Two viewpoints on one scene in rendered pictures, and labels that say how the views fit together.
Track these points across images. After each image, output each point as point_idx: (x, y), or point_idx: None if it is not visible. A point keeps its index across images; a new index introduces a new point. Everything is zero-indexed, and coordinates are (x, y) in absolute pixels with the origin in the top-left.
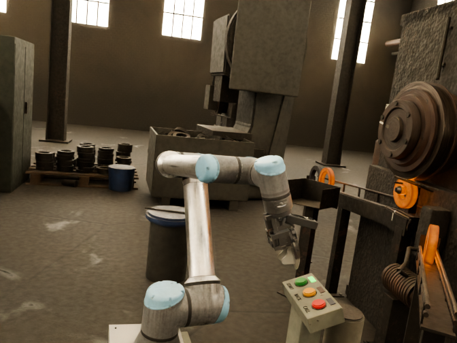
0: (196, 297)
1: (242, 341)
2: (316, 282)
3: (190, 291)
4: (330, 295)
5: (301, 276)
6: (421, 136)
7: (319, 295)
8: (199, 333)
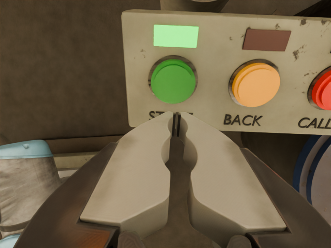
0: (28, 209)
1: (10, 74)
2: (209, 30)
3: (16, 221)
4: (325, 27)
5: (131, 61)
6: None
7: (292, 60)
8: (0, 125)
